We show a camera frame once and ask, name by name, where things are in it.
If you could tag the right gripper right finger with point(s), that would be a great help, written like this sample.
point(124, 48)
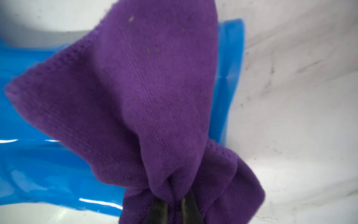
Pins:
point(189, 210)

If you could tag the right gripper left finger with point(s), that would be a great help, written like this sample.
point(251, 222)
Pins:
point(158, 213)

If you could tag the purple cloth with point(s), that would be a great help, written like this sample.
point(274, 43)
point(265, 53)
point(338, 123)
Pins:
point(133, 99)

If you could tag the blue rubber boot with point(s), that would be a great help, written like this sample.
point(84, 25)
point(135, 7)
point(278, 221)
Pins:
point(37, 169)

